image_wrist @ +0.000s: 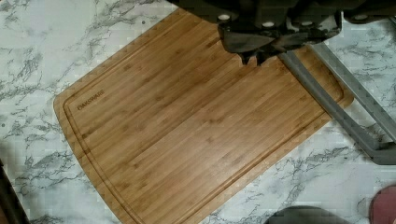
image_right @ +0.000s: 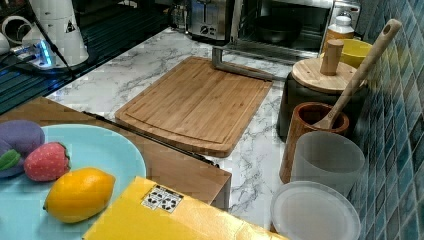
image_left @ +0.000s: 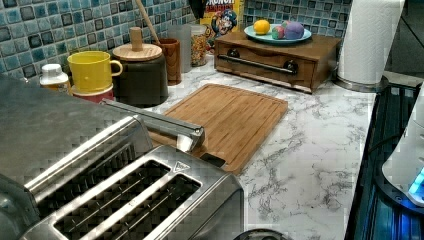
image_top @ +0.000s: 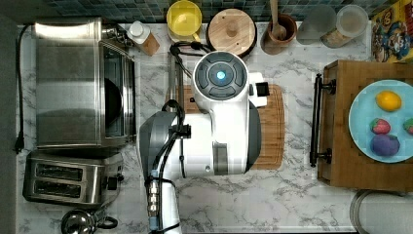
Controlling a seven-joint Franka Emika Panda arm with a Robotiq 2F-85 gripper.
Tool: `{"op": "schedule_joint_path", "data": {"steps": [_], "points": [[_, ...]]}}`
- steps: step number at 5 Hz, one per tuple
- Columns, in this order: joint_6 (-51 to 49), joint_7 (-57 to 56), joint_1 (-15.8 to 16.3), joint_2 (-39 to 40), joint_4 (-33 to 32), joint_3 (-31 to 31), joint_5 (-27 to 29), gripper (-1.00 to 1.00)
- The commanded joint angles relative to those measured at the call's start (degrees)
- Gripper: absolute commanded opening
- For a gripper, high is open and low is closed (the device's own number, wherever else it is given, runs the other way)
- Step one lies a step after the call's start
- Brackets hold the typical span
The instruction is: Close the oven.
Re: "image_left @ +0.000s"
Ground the wooden drawer box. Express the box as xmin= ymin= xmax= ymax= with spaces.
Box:
xmin=214 ymin=32 xmax=340 ymax=93

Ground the clear cereal jar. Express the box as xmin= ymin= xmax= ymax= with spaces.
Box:
xmin=190 ymin=24 xmax=206 ymax=67

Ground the yellow ceramic mug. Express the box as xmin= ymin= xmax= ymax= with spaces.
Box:
xmin=67 ymin=51 xmax=123 ymax=93

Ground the stainless steel toaster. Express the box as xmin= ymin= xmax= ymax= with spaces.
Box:
xmin=20 ymin=146 xmax=244 ymax=240

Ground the teal plate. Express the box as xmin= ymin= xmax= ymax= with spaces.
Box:
xmin=243 ymin=23 xmax=313 ymax=46

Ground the yellow cereal box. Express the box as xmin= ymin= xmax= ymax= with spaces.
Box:
xmin=200 ymin=0 xmax=244 ymax=54

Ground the brown wooden utensil holder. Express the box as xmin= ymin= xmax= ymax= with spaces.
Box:
xmin=156 ymin=38 xmax=181 ymax=85

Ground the white paper towel roll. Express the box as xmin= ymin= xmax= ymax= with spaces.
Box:
xmin=333 ymin=0 xmax=405 ymax=93

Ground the red and white cup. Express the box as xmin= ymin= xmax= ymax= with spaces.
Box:
xmin=71 ymin=85 xmax=114 ymax=103

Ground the bamboo cutting board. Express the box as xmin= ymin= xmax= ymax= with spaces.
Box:
xmin=164 ymin=84 xmax=288 ymax=175

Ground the frosted plastic container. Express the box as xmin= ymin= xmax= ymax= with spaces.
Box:
xmin=168 ymin=24 xmax=191 ymax=73

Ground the yellow lemon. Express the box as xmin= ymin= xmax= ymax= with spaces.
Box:
xmin=253 ymin=19 xmax=270 ymax=35

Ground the green red toy fruit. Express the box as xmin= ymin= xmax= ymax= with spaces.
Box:
xmin=272 ymin=20 xmax=290 ymax=40

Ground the white capped spice bottle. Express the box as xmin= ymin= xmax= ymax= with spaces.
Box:
xmin=39 ymin=64 xmax=72 ymax=95

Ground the purple toy fruit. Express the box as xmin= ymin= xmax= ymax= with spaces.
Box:
xmin=285 ymin=22 xmax=304 ymax=40

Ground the dark canister with wooden lid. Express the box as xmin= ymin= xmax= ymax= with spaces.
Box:
xmin=112 ymin=27 xmax=168 ymax=107

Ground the wooden spoon handle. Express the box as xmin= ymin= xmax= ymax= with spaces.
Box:
xmin=135 ymin=0 xmax=160 ymax=44

